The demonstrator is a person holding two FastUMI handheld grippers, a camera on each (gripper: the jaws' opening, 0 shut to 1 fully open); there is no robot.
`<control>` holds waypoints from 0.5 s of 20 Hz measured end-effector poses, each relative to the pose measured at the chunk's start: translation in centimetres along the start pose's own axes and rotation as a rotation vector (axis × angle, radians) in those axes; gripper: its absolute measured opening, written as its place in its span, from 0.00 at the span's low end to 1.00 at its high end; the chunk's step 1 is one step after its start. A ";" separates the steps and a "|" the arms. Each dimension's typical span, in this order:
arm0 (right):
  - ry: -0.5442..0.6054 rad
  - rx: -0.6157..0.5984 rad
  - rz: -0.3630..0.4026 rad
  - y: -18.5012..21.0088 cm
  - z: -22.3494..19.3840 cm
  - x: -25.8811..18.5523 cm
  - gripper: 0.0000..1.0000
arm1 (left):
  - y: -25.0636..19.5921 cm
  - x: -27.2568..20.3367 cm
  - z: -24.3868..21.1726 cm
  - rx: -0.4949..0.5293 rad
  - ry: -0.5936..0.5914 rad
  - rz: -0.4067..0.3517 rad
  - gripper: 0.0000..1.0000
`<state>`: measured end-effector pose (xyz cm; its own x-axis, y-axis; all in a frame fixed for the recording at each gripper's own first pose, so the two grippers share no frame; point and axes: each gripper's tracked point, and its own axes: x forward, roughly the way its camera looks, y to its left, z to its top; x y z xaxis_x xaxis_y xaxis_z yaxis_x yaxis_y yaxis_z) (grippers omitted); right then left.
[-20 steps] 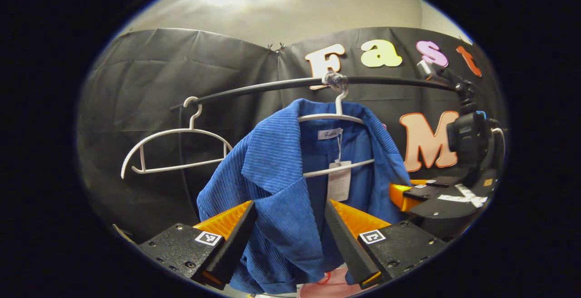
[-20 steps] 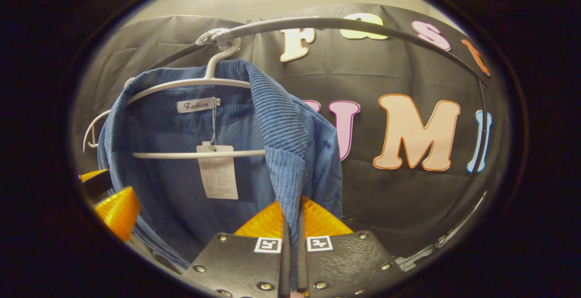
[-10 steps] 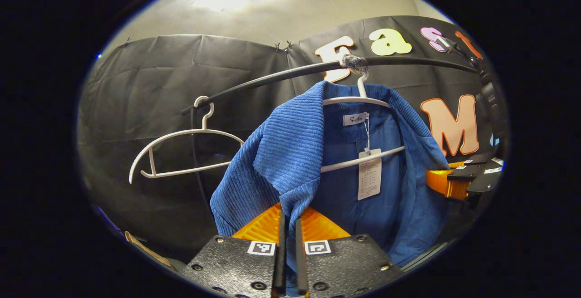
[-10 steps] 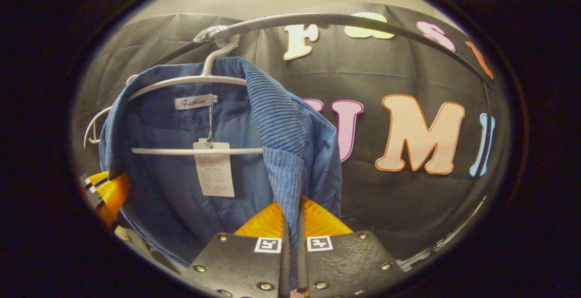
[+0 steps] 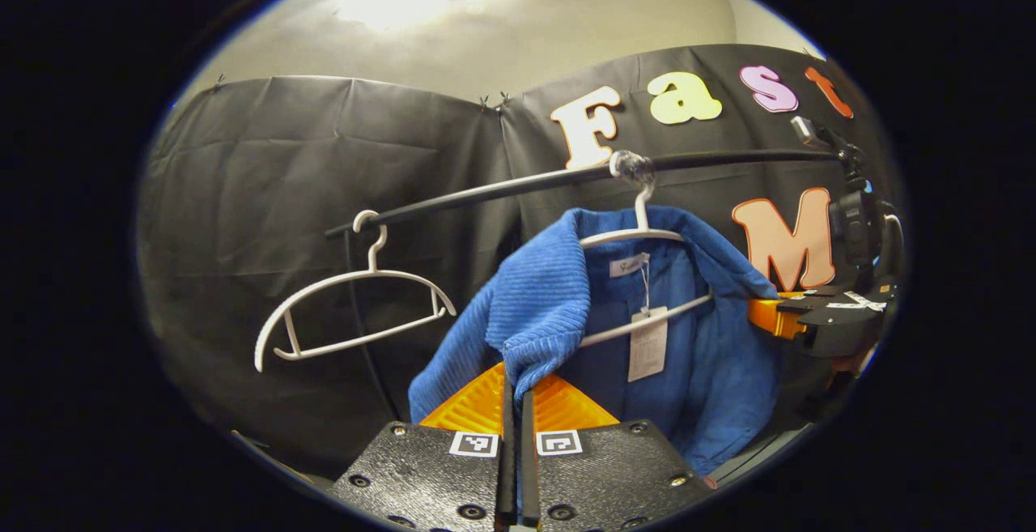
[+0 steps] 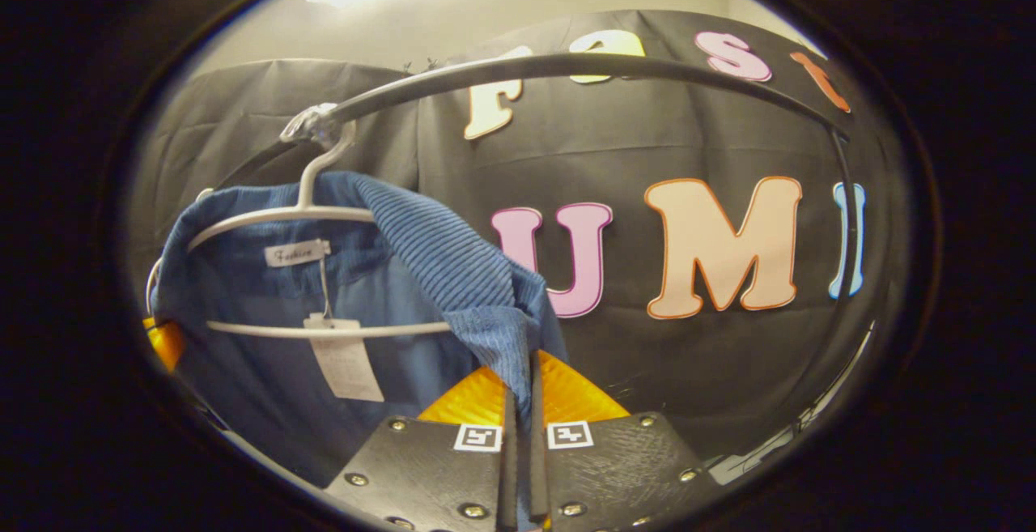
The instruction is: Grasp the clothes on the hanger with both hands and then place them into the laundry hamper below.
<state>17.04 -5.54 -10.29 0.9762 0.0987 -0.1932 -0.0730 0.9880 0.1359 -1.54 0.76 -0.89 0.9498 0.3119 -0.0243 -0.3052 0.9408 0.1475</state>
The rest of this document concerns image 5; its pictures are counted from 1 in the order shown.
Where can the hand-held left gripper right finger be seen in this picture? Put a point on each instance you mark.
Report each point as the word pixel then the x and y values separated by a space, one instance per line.
pixel 528 467

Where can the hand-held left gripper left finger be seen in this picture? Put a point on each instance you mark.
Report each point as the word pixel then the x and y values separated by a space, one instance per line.
pixel 507 467

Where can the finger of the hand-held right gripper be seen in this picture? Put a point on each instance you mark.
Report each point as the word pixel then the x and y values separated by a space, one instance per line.
pixel 834 329

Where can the white hanger with taped hook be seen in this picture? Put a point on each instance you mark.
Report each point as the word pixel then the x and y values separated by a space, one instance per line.
pixel 642 210

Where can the white plastic hanger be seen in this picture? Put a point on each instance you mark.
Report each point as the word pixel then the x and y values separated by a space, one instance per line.
pixel 371 261

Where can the black clothes rail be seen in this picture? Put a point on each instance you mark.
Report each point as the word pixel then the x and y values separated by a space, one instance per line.
pixel 486 190

